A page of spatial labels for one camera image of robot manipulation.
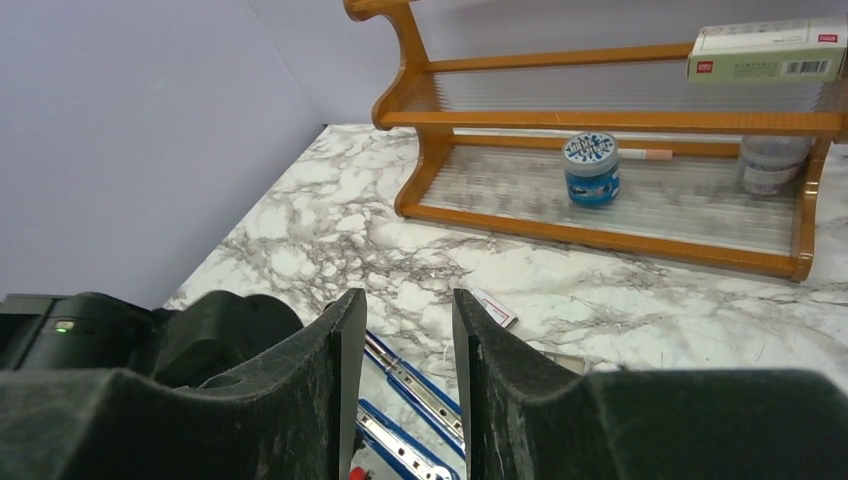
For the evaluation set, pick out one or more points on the pink white pen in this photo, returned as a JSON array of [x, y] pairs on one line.
[[646, 154]]

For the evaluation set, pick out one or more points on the blue white cup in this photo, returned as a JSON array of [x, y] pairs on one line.
[[591, 168]]

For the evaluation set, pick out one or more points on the white green carton box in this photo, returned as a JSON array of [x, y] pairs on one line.
[[800, 50]]

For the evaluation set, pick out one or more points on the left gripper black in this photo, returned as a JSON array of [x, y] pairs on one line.
[[174, 347]]

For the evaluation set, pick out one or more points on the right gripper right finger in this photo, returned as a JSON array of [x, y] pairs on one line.
[[526, 417]]

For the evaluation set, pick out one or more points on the grey staples tray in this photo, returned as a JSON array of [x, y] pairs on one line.
[[576, 364]]

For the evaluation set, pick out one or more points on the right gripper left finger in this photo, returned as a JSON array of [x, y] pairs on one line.
[[287, 413]]

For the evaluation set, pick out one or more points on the white small jar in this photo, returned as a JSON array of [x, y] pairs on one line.
[[767, 163]]

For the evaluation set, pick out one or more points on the orange wooden shelf rack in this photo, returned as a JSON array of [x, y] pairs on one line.
[[710, 152]]

